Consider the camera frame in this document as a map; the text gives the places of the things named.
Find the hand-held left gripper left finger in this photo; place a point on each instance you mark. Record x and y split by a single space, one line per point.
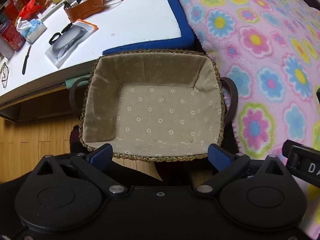
101 155

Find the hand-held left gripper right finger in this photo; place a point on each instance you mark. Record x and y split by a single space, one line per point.
218 156

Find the woven basket with fabric liner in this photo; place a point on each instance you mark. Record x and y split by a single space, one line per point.
160 110

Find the person's maroon sock foot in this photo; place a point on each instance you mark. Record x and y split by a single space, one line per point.
76 140

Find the green foam edge guard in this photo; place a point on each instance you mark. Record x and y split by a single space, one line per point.
75 82

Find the clear plastic pouch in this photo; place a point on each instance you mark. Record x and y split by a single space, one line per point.
70 41

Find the pink floral fleece blanket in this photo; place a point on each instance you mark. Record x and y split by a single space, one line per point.
255 40

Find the eyeglasses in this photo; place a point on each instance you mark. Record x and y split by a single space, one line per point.
4 73

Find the blue foam table edge guard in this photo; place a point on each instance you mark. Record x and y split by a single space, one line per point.
185 32

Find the black hair clip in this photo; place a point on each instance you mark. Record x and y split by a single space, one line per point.
66 27

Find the white paper card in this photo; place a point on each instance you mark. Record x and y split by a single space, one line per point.
6 51

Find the soft tissue pack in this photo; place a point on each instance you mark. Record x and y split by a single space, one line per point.
32 30

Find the orange leather desk tray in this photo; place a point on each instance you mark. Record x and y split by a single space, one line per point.
86 8

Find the red plastic bag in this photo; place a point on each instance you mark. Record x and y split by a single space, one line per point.
30 6

